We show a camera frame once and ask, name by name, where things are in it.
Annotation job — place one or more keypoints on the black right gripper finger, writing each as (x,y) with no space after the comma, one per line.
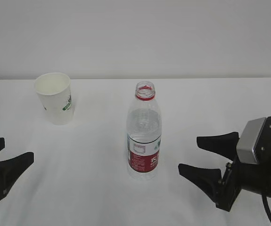
(208,180)
(223,145)

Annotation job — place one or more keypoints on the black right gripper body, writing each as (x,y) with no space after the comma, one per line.
(255,178)

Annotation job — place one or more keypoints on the white paper cup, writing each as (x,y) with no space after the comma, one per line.
(54,92)

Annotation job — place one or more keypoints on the Nongfu Spring water bottle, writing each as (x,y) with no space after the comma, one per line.
(143,132)

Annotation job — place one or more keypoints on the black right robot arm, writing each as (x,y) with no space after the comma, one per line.
(249,167)

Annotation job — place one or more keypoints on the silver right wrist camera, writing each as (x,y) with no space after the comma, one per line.
(246,146)

